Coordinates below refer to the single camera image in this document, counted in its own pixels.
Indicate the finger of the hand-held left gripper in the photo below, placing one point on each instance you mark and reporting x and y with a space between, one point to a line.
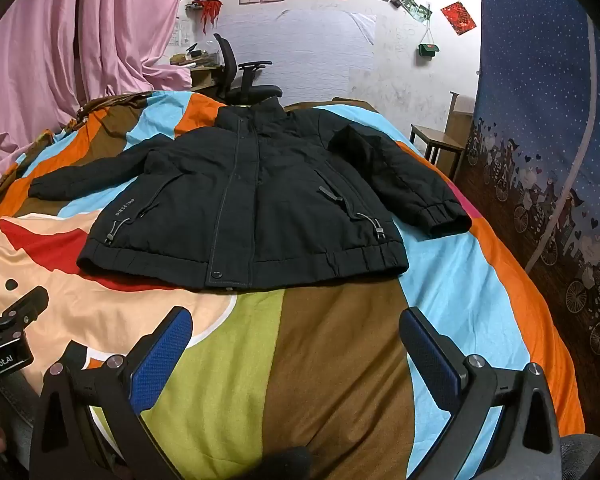
25 306

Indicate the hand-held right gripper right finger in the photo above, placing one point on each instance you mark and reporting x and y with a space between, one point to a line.
430 355

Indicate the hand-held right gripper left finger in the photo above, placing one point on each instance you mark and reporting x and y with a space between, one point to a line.
164 355

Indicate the black padded jacket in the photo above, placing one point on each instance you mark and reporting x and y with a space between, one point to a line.
280 200

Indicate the colourful patchwork blanket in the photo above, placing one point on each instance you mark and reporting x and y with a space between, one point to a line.
330 360

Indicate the person's grey pants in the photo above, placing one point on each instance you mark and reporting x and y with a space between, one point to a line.
582 460

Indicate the wooden side table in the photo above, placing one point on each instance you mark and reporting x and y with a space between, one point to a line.
432 135

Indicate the cardboard box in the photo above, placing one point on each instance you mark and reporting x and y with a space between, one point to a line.
461 110

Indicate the pink curtain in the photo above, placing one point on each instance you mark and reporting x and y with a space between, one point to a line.
80 35

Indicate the wooden desk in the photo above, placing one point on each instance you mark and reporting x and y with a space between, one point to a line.
202 79

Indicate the blue printed cloth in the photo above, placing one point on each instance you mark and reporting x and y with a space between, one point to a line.
530 85

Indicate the black office chair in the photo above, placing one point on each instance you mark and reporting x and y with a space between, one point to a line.
230 62

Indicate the green hanging pouch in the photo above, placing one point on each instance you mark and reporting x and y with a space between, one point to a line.
428 49

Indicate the red hanging ornament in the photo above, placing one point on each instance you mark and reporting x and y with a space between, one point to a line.
211 12

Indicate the pale wall sheet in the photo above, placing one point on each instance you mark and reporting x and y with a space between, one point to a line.
305 55

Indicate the red paper wall decoration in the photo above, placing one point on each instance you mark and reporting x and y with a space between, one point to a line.
459 17

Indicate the cluster of wall photos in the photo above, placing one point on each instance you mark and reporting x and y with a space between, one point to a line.
405 2

